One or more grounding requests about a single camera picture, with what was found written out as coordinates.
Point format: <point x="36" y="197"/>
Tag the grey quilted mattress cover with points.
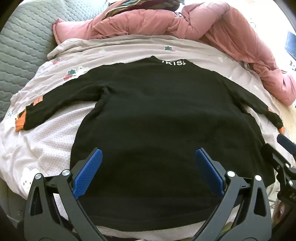
<point x="20" y="46"/>

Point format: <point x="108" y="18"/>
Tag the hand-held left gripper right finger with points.
<point x="209" y="170"/>

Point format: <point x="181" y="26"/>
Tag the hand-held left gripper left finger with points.
<point x="89" y="170"/>

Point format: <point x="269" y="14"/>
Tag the colourful striped cloth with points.
<point x="138" y="4"/>

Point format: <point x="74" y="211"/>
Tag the printed strawberry blanket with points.
<point x="55" y="132"/>

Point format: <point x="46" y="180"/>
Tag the black sweater with orange patches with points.
<point x="157" y="139"/>

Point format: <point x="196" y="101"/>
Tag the dark blue flat object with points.
<point x="291" y="44"/>

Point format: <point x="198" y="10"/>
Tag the pink puffer jacket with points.
<point x="208" y="23"/>

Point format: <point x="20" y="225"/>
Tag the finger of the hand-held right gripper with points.
<point x="285" y="141"/>
<point x="275" y="155"/>

